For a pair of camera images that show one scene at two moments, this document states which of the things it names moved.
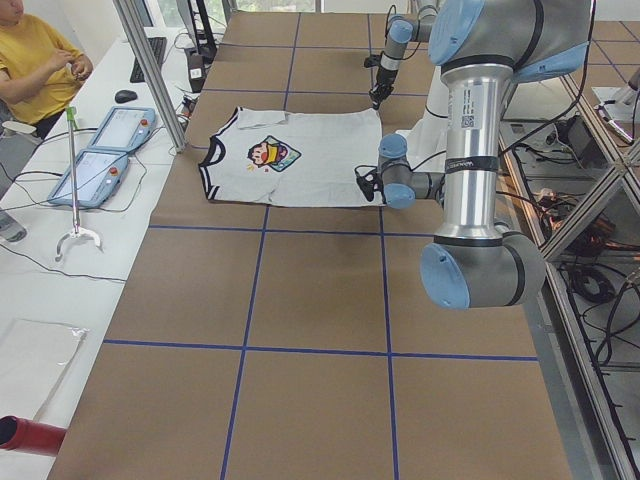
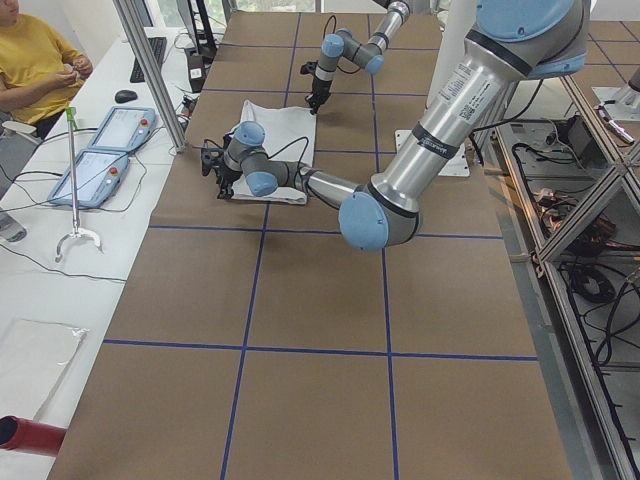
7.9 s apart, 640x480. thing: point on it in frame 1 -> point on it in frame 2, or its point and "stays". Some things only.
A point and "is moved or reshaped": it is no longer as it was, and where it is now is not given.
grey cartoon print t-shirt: [292, 156] is moved or reshaped
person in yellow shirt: [40, 73] stays
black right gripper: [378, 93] -> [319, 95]
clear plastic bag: [33, 358] stays
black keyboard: [157, 46] stays
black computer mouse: [125, 95] stays
